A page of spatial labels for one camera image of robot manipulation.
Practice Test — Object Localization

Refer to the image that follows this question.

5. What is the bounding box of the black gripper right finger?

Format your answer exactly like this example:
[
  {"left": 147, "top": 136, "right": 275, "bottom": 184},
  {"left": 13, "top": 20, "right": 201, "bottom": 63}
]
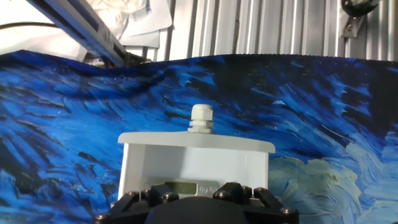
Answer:
[{"left": 212, "top": 182, "right": 300, "bottom": 224}]

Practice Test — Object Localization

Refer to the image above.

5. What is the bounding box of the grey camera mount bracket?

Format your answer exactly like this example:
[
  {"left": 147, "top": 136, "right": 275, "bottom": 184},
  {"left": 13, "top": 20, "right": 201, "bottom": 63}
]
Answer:
[{"left": 340, "top": 0, "right": 381, "bottom": 39}]

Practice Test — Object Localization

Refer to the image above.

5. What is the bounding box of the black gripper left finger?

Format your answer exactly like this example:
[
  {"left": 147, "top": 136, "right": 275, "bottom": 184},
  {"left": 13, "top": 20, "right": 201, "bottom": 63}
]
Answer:
[{"left": 93, "top": 183, "right": 180, "bottom": 224}]

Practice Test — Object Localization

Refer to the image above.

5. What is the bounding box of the aluminium frame bar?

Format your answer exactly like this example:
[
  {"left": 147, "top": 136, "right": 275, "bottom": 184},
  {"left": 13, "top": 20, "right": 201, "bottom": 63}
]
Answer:
[{"left": 26, "top": 0, "right": 130, "bottom": 68}]

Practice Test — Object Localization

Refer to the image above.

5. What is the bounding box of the silver digital pocket scale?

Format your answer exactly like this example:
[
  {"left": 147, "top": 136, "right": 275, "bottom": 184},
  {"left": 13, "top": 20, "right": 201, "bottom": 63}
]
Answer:
[{"left": 139, "top": 179, "right": 221, "bottom": 198}]

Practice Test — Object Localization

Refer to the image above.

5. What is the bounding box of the wheatfield painting print cloth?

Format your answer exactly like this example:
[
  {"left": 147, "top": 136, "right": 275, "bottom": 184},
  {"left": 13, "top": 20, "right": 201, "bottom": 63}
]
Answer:
[{"left": 0, "top": 49, "right": 398, "bottom": 224}]

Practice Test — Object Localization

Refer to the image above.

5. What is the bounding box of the white paper sheet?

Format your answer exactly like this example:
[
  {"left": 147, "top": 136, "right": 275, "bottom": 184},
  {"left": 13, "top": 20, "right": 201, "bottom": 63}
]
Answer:
[{"left": 119, "top": 0, "right": 174, "bottom": 49}]

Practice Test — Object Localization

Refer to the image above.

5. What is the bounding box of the black camera cable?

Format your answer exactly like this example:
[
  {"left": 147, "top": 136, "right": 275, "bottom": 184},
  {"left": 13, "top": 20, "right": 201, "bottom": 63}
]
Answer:
[{"left": 0, "top": 21, "right": 60, "bottom": 31}]

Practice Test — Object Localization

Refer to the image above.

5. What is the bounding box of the crumpled clear plastic bag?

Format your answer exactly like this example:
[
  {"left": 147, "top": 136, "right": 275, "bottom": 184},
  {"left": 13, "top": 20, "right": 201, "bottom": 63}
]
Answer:
[{"left": 86, "top": 0, "right": 152, "bottom": 37}]

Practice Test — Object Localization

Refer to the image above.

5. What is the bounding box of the white drawer with white knob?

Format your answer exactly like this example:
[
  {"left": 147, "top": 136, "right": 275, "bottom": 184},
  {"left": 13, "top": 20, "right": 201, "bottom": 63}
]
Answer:
[{"left": 117, "top": 131, "right": 277, "bottom": 202}]

